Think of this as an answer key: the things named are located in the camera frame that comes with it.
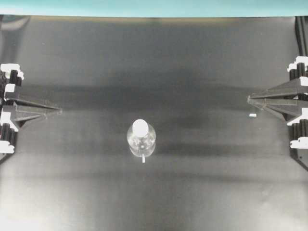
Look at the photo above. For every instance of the white bottle cap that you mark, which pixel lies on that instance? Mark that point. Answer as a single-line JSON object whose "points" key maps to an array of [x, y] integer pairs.
{"points": [[140, 128]]}

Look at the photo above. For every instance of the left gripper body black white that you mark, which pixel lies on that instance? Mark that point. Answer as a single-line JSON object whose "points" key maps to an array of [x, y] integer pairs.
{"points": [[11, 77]]}

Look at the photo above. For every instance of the black frame post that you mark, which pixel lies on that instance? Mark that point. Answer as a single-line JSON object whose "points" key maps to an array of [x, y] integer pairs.
{"points": [[300, 33]]}

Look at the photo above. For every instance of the clear plastic bottle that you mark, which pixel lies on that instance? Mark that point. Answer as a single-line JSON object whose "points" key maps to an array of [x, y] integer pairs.
{"points": [[144, 146]]}

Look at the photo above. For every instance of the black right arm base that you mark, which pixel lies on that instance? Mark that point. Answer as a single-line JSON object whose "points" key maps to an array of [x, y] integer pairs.
{"points": [[301, 157]]}

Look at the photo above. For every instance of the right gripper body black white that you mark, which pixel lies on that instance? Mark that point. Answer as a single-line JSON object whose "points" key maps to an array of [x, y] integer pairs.
{"points": [[298, 72]]}

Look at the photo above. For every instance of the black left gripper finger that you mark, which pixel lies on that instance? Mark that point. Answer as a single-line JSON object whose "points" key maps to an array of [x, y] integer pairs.
{"points": [[26, 100], [24, 118]]}

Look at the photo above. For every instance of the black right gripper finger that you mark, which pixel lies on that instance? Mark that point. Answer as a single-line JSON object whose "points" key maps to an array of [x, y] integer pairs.
{"points": [[284, 109], [290, 88]]}

